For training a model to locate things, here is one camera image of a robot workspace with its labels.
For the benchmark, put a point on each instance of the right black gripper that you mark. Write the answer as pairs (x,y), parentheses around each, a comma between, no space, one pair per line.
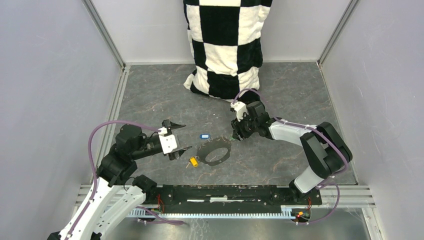
(238,132)

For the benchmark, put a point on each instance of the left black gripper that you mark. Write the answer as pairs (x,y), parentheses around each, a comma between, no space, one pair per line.
(171,125)

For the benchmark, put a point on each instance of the blue key tag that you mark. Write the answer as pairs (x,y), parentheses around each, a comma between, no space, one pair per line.
(204,136)

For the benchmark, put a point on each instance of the yellow key tag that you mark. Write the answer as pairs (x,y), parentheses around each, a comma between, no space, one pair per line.
(193,161)

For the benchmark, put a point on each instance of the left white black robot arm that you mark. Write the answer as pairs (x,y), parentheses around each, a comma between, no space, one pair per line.
(93,219)

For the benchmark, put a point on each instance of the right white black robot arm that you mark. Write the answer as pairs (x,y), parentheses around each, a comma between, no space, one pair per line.
(326,152)

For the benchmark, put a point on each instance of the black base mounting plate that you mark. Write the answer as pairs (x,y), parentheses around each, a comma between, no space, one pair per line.
(229,199)

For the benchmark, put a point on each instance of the black white checkered pillow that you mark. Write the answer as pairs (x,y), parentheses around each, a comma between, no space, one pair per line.
(225,43)

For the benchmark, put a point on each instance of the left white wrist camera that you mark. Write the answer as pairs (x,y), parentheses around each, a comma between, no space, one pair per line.
(168,141)

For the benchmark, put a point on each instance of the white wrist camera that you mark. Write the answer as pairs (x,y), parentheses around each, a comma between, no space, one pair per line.
(240,110)
(168,141)

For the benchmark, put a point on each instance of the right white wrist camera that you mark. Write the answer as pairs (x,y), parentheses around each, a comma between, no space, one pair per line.
(240,110)

